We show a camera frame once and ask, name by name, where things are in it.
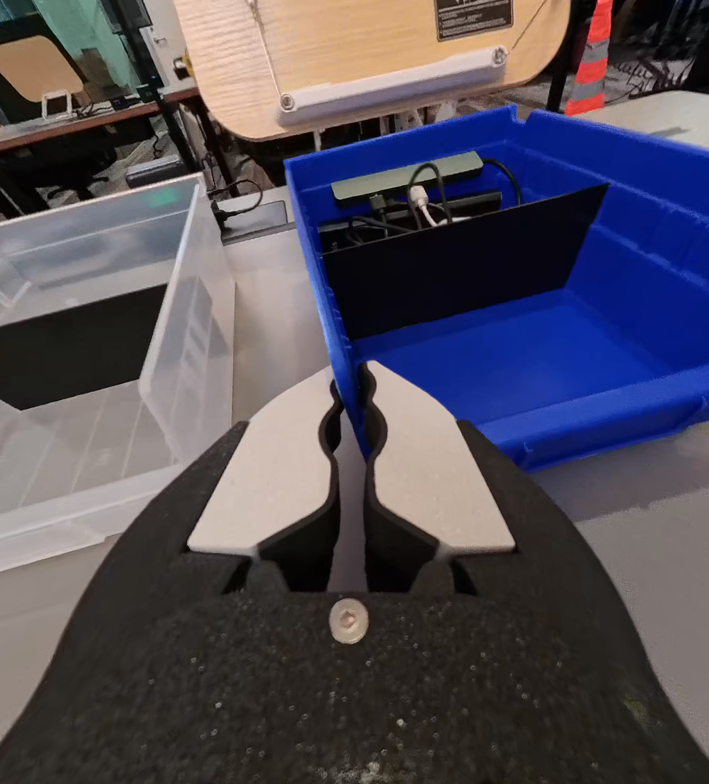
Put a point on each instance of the black USB hub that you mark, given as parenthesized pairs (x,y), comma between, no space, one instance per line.
(477,203)

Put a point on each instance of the clear plastic bin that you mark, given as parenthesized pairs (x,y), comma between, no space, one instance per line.
(195,294)

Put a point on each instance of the grey USB hub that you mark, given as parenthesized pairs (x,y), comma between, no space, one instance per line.
(391,177)

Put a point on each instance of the black bin divider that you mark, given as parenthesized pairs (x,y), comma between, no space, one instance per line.
(452,269)
(72,349)

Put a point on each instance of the blue plastic bin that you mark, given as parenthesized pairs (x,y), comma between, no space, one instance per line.
(513,355)

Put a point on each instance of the brown wooden desk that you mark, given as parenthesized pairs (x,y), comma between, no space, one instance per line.
(85,119)

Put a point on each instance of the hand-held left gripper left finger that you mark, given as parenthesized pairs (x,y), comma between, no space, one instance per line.
(268,484)

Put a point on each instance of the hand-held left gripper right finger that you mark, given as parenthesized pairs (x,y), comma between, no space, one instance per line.
(434,490)

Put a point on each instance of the orange traffic cone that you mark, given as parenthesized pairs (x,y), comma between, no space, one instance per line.
(590,61)

